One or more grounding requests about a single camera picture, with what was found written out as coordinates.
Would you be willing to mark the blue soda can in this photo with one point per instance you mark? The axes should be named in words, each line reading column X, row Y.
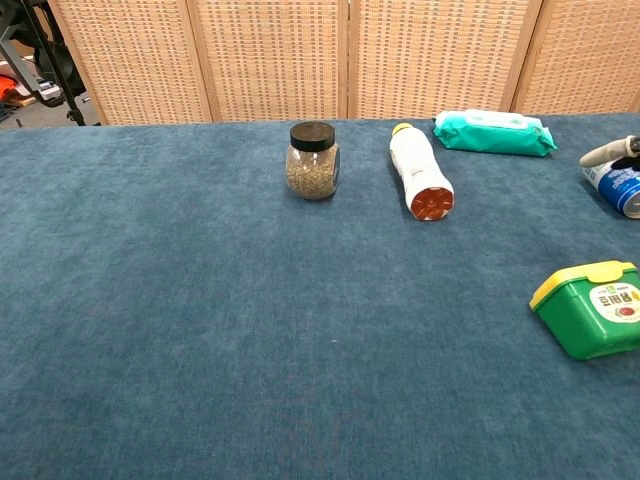
column 617, row 187

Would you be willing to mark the woven wooden folding screen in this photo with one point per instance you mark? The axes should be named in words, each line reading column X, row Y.
column 300, row 55

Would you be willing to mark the teal wet wipes pack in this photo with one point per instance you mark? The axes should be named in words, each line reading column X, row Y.
column 492, row 132

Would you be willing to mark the glass jar with black lid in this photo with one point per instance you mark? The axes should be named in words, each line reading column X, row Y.
column 312, row 165

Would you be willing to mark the blue table mat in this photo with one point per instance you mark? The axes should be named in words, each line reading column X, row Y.
column 250, row 325

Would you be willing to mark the grey metal frame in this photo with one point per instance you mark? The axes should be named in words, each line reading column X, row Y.
column 20, row 60

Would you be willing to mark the white bottle with yellow cap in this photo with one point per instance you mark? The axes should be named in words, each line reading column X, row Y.
column 417, row 165

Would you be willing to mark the black tripod stand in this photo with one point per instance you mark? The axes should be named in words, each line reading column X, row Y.
column 60, row 75

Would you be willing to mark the green tub with yellow lid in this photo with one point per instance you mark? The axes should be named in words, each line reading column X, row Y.
column 592, row 310

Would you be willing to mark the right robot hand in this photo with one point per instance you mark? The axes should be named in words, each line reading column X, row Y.
column 602, row 152

